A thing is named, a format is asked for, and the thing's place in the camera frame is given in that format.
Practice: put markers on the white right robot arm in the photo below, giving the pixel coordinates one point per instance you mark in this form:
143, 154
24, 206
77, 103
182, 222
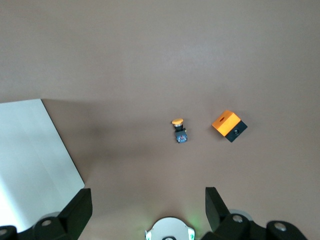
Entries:
170, 228

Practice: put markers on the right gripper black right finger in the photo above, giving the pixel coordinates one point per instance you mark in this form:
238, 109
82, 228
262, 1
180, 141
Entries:
232, 228

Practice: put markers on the orange and black switch box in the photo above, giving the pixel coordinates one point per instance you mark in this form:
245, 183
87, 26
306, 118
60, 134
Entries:
225, 122

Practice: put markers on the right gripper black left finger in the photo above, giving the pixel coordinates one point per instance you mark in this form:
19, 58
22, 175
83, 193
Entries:
62, 225

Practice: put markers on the white drawer cabinet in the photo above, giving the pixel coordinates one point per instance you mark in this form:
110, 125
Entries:
30, 150

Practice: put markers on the brown table mat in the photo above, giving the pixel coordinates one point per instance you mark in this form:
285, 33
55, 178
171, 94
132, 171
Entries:
150, 62

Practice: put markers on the orange push button switch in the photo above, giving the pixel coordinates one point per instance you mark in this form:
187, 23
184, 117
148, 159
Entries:
181, 136

